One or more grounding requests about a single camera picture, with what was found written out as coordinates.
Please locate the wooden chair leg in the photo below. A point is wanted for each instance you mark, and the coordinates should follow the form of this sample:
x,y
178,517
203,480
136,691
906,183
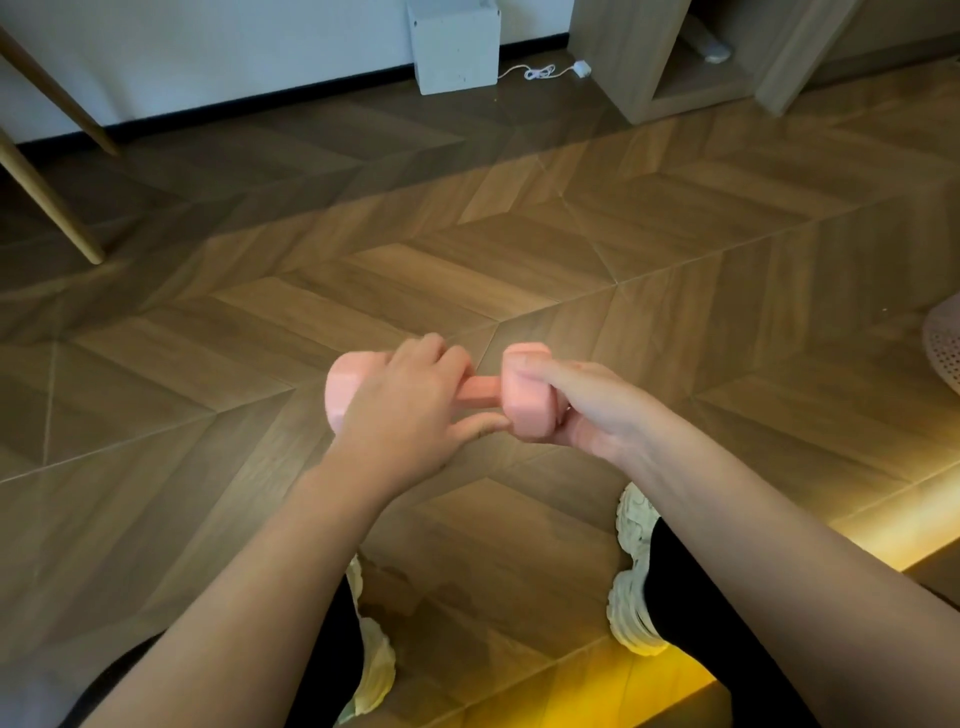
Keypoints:
x,y
60,97
56,210

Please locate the person's right black trouser leg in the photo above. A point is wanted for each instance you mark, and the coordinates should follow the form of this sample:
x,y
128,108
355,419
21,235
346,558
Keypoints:
x,y
697,622

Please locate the person's right white shoe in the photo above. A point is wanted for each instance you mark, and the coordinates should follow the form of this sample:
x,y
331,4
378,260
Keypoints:
x,y
634,600

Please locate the person's black trouser leg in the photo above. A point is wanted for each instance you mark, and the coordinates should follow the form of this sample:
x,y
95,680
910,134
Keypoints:
x,y
697,622
330,675

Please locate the pink dumbbell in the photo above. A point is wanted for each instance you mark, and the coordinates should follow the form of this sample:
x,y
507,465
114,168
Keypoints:
x,y
529,405

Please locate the person's left thumb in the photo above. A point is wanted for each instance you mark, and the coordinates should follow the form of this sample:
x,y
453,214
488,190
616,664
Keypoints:
x,y
480,429

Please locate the person's right forearm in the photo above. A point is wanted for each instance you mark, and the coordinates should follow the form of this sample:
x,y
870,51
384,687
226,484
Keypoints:
x,y
780,577

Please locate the wooden cabinet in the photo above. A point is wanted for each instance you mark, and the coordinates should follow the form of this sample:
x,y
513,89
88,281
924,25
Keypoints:
x,y
630,52

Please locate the white object in cabinet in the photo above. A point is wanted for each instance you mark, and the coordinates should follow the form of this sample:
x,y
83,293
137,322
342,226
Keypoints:
x,y
709,46

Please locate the person's left white shoe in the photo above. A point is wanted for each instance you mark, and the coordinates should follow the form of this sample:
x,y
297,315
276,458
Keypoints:
x,y
375,667

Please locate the white square box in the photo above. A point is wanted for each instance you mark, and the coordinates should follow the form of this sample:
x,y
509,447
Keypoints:
x,y
454,45

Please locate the person's white shoe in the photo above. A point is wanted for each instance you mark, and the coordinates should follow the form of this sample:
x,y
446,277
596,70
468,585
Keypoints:
x,y
634,600
375,667

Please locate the person's left forearm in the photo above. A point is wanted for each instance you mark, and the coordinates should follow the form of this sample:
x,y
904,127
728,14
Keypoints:
x,y
247,600

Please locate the pale pink perforated basket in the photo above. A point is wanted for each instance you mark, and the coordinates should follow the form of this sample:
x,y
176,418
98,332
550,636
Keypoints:
x,y
945,345

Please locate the person's right thumb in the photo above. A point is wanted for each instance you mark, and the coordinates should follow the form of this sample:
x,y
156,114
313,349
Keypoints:
x,y
538,369

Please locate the person's right hand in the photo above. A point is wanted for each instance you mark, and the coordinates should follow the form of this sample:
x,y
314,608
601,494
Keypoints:
x,y
600,412

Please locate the person's left hand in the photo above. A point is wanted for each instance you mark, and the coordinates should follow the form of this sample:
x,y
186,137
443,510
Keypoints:
x,y
397,420

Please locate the person's left black trouser leg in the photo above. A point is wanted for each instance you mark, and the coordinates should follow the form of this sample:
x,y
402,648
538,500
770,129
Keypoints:
x,y
330,675

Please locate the person's left middle finger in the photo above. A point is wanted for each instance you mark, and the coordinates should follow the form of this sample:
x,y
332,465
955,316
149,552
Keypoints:
x,y
429,351

